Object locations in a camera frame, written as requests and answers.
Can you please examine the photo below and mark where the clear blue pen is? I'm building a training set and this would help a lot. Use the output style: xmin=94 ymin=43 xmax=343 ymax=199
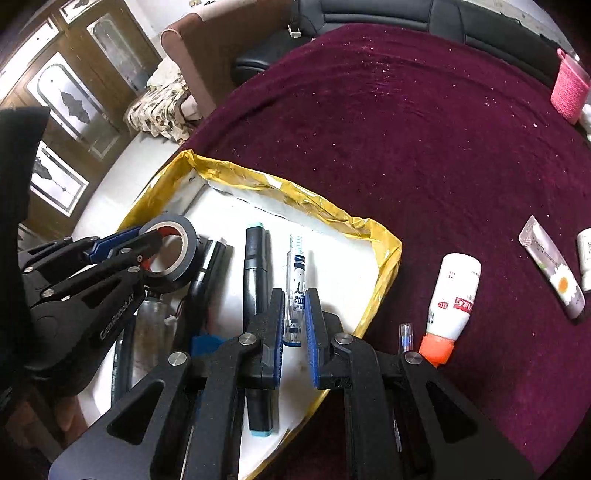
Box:
xmin=283 ymin=234 xmax=307 ymax=347

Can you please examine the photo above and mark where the black marker teal cap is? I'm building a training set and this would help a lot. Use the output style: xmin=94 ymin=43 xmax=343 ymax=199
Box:
xmin=242 ymin=225 xmax=274 ymax=437

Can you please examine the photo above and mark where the black electrical tape roll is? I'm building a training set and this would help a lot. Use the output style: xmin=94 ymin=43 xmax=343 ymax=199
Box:
xmin=139 ymin=213 xmax=201 ymax=294

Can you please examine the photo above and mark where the white foam box yellow tape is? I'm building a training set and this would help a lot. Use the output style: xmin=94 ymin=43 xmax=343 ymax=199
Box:
xmin=73 ymin=149 xmax=404 ymax=480

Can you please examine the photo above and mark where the white bottle orange cap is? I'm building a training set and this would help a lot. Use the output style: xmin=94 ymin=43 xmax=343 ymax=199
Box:
xmin=419 ymin=253 xmax=482 ymax=367

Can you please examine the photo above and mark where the blue cylindrical battery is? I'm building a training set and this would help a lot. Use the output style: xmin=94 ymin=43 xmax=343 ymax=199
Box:
xmin=189 ymin=334 xmax=225 ymax=357

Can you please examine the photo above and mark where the silver floral tube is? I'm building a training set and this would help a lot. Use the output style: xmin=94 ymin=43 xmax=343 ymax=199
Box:
xmin=131 ymin=297 xmax=176 ymax=386

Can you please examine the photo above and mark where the floral blanket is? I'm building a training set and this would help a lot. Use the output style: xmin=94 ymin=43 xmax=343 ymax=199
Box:
xmin=124 ymin=57 xmax=204 ymax=144

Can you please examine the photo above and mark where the wooden door with glass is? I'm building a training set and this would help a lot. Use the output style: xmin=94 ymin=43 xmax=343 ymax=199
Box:
xmin=1 ymin=1 xmax=160 ymax=239

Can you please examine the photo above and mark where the brown armchair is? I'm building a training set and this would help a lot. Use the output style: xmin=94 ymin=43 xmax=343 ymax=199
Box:
xmin=160 ymin=0 xmax=290 ymax=117

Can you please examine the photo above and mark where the dark red tablecloth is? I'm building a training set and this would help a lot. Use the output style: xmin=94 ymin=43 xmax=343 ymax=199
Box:
xmin=186 ymin=24 xmax=590 ymax=473

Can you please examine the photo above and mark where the white cream tube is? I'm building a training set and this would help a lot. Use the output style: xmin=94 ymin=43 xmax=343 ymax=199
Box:
xmin=518 ymin=215 xmax=586 ymax=323

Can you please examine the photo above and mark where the small white pill bottle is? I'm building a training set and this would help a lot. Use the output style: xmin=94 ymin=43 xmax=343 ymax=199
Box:
xmin=576 ymin=228 xmax=591 ymax=293

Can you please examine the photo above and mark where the black leather sofa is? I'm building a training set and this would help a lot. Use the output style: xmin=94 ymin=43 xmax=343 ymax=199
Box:
xmin=230 ymin=0 xmax=569 ymax=89

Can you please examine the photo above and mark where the white stuffed toy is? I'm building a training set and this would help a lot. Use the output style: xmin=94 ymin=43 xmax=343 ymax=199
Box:
xmin=578 ymin=103 xmax=591 ymax=142

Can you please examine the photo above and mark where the pink knit covered bottle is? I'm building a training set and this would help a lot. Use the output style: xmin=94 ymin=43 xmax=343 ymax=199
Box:
xmin=551 ymin=48 xmax=590 ymax=125

